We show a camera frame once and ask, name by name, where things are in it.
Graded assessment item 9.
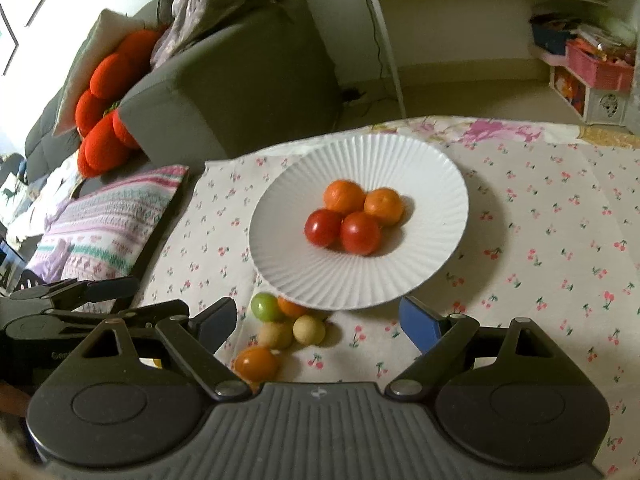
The red plush toy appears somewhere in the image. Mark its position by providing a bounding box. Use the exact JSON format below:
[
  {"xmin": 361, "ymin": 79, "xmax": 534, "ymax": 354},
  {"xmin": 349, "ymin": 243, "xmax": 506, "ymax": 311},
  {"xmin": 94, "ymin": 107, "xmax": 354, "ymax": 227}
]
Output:
[{"xmin": 75, "ymin": 27, "xmax": 171, "ymax": 178}]

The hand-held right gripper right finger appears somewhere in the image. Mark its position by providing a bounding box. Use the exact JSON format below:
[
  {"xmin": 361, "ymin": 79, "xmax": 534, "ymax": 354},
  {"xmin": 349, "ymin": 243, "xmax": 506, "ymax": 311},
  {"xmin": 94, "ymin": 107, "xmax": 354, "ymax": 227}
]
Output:
[{"xmin": 385, "ymin": 296, "xmax": 566, "ymax": 397}]

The cream cushion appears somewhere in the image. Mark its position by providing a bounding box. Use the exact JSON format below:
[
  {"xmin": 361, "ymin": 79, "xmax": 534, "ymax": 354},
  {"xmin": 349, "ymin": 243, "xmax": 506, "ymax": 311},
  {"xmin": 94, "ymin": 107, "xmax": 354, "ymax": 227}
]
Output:
[{"xmin": 52, "ymin": 8, "xmax": 146, "ymax": 136}]

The cherry print tablecloth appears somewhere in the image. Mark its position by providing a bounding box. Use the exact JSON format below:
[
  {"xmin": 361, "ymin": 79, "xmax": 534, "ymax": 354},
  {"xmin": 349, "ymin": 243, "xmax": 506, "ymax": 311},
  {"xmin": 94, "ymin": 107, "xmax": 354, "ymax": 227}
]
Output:
[{"xmin": 135, "ymin": 115, "xmax": 640, "ymax": 476}]

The white ribbed plate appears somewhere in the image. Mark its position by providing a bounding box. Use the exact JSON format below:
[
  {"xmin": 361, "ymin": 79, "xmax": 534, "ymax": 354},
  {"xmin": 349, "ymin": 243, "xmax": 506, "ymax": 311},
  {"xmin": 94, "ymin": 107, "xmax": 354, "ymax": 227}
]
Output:
[{"xmin": 247, "ymin": 132, "xmax": 470, "ymax": 311}]

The green tomato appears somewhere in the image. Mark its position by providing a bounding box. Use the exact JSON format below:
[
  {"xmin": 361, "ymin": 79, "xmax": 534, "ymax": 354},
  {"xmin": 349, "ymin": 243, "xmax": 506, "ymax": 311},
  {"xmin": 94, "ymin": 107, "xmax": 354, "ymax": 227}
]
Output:
[{"xmin": 250, "ymin": 292, "xmax": 285, "ymax": 322}]

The orange tomato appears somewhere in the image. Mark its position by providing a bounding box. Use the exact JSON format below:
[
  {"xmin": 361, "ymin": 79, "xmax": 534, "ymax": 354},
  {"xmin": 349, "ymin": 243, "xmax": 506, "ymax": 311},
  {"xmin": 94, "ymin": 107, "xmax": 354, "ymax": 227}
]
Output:
[
  {"xmin": 277, "ymin": 297, "xmax": 311, "ymax": 319},
  {"xmin": 234, "ymin": 346, "xmax": 280, "ymax": 384}
]

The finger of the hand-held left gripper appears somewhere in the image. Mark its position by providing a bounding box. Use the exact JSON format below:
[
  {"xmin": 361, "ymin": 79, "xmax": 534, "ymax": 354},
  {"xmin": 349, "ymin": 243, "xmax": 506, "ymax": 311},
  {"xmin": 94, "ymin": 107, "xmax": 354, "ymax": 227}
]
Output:
[
  {"xmin": 42, "ymin": 306, "xmax": 157, "ymax": 332},
  {"xmin": 10, "ymin": 276, "xmax": 141, "ymax": 311}
]

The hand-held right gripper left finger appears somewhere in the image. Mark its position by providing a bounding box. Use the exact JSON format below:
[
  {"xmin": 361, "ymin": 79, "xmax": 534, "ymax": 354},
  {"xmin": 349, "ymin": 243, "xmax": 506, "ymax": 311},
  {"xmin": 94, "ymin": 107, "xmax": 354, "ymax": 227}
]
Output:
[{"xmin": 82, "ymin": 298, "xmax": 251, "ymax": 402}]

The black wall cable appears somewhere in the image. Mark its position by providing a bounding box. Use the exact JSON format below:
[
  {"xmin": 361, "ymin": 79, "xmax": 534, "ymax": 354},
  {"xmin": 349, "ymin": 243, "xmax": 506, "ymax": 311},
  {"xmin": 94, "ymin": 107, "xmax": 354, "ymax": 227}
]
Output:
[{"xmin": 364, "ymin": 0, "xmax": 401, "ymax": 106}]

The tan longan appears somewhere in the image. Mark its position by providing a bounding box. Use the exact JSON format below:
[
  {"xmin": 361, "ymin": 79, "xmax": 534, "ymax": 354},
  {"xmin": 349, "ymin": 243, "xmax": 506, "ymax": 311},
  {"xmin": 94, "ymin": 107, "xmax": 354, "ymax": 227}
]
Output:
[
  {"xmin": 292, "ymin": 314, "xmax": 327, "ymax": 346},
  {"xmin": 258, "ymin": 321, "xmax": 295, "ymax": 351}
]

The pink plastic basket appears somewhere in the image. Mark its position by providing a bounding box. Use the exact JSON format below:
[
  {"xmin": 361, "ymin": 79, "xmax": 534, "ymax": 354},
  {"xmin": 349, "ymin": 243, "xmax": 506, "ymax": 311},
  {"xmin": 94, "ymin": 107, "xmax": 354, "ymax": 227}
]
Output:
[{"xmin": 565, "ymin": 40, "xmax": 636, "ymax": 92}]

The small white cabinet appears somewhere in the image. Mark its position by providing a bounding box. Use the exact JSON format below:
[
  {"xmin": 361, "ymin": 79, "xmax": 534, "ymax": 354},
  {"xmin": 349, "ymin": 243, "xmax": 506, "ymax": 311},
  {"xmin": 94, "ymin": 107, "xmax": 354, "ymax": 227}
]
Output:
[{"xmin": 549, "ymin": 65, "xmax": 628, "ymax": 126}]

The blue storage box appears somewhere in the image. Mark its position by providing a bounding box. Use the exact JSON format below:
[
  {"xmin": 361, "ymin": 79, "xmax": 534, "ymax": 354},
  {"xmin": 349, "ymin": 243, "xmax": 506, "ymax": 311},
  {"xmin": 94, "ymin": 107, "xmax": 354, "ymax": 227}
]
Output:
[{"xmin": 530, "ymin": 15, "xmax": 576, "ymax": 56}]

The orange tangerine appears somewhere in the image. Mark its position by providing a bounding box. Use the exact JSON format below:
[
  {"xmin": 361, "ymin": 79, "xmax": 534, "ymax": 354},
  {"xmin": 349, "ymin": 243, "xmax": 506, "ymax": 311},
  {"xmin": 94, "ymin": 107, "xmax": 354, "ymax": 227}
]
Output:
[
  {"xmin": 363, "ymin": 187, "xmax": 405, "ymax": 227},
  {"xmin": 323, "ymin": 180, "xmax": 367, "ymax": 215}
]

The floral cloth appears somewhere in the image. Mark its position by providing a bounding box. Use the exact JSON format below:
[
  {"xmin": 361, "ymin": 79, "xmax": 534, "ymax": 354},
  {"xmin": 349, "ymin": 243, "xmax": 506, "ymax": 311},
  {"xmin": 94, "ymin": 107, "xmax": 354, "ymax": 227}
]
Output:
[{"xmin": 150, "ymin": 0, "xmax": 246, "ymax": 68}]

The red tomato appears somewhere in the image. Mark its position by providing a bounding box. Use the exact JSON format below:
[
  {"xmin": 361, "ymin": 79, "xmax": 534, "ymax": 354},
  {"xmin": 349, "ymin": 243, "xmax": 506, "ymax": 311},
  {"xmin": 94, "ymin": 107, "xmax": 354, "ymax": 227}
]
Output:
[
  {"xmin": 340, "ymin": 211, "xmax": 382, "ymax": 256},
  {"xmin": 304, "ymin": 209, "xmax": 345, "ymax": 248}
]

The pink striped pillow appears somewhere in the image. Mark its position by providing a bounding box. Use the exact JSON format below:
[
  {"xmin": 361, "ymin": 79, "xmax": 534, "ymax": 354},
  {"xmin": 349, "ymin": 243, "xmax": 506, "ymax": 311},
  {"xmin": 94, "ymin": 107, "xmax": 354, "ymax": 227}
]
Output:
[{"xmin": 25, "ymin": 164, "xmax": 191, "ymax": 306}]

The woven straw mat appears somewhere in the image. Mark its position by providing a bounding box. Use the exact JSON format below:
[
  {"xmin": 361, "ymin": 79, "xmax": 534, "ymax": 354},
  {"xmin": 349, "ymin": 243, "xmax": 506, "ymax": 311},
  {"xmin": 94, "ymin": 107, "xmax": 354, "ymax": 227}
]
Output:
[{"xmin": 580, "ymin": 127, "xmax": 640, "ymax": 148}]

